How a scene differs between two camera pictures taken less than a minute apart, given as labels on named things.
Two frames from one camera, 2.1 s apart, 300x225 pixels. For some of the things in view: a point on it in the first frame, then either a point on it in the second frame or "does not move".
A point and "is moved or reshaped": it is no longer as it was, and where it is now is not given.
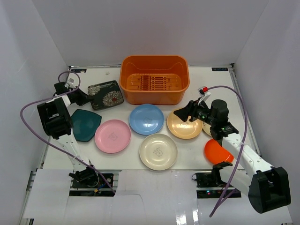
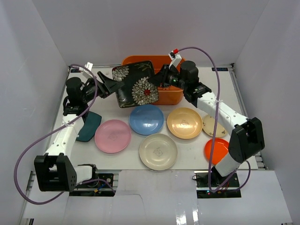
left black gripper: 78,96 to 103,82
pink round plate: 113,136 does not move
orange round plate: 215,153 does not move
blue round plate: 146,119 does not move
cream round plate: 158,151 does not move
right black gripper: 191,109 to 161,78
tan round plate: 182,129 does not move
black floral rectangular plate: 106,94 is moved or reshaped
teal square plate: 85,124 does not move
